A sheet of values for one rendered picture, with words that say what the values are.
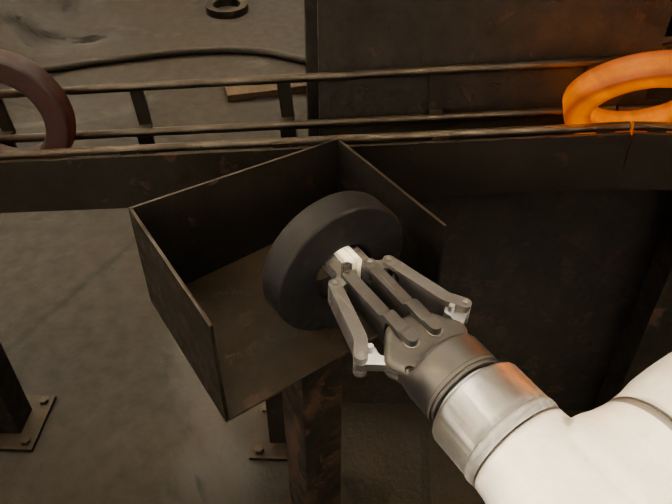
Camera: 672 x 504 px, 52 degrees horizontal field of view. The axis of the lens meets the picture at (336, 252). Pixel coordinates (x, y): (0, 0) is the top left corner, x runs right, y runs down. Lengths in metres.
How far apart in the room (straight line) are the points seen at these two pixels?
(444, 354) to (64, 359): 1.18
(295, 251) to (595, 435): 0.29
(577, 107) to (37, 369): 1.22
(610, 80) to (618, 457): 0.48
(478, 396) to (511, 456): 0.05
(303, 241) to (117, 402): 0.94
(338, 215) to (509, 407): 0.23
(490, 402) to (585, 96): 0.46
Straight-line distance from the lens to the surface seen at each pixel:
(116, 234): 1.92
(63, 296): 1.78
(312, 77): 0.95
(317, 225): 0.63
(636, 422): 0.54
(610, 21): 0.99
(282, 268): 0.64
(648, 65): 0.86
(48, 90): 0.98
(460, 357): 0.56
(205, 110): 2.44
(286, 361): 0.73
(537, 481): 0.50
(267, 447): 1.38
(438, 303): 0.64
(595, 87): 0.87
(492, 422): 0.52
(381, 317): 0.61
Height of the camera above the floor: 1.15
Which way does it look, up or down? 40 degrees down
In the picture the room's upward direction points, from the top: straight up
